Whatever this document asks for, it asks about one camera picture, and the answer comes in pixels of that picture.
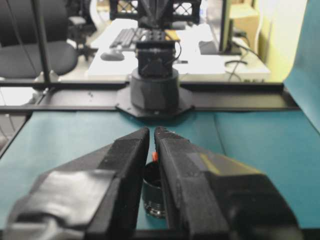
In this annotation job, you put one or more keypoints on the black computer keyboard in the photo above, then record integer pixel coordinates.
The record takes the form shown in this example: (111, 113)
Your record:
(125, 38)

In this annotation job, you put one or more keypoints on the dark computer mouse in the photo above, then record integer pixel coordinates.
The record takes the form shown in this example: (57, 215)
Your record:
(112, 55)

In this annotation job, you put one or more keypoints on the brown cardboard box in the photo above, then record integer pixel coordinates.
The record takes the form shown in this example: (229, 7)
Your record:
(246, 17)

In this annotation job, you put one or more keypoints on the black computer monitor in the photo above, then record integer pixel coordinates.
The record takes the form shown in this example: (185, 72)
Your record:
(226, 25)

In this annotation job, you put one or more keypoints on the black vertical frame post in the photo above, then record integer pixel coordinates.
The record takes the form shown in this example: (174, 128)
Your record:
(44, 50)

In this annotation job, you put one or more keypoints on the black table frame rail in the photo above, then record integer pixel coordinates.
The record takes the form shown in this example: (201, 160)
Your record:
(225, 100)

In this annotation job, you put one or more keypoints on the blue-green backdrop sheet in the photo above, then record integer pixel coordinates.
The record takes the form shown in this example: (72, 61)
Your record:
(310, 62)

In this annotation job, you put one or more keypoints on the black office chair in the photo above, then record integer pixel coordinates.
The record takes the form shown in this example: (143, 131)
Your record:
(77, 27)
(62, 57)

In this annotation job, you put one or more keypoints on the blue-green table cloth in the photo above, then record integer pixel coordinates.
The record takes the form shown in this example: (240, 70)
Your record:
(75, 140)

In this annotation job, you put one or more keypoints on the white office desk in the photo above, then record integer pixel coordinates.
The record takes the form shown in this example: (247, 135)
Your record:
(200, 67)

